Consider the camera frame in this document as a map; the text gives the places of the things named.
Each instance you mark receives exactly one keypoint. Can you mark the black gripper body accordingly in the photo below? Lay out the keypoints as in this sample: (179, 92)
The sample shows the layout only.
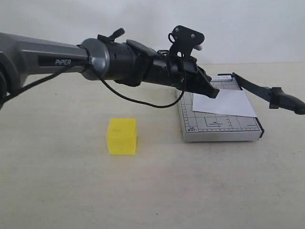
(172, 71)

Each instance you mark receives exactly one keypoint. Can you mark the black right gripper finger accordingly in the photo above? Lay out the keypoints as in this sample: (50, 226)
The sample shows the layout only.
(204, 86)

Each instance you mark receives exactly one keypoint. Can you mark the white paper sheet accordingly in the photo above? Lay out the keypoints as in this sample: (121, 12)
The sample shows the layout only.
(227, 102)

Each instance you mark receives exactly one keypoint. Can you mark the yellow foam cube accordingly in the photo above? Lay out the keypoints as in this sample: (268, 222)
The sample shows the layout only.
(122, 136)

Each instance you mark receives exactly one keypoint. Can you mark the black cutter blade arm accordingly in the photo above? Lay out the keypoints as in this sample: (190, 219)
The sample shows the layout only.
(275, 96)

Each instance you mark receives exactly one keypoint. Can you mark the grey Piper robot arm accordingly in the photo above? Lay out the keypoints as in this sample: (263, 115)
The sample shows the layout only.
(129, 63)

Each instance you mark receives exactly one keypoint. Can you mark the grey paper cutter base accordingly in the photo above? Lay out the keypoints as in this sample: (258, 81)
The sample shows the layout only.
(208, 127)

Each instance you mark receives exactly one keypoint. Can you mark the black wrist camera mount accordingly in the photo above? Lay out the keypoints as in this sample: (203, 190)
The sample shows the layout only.
(184, 40)

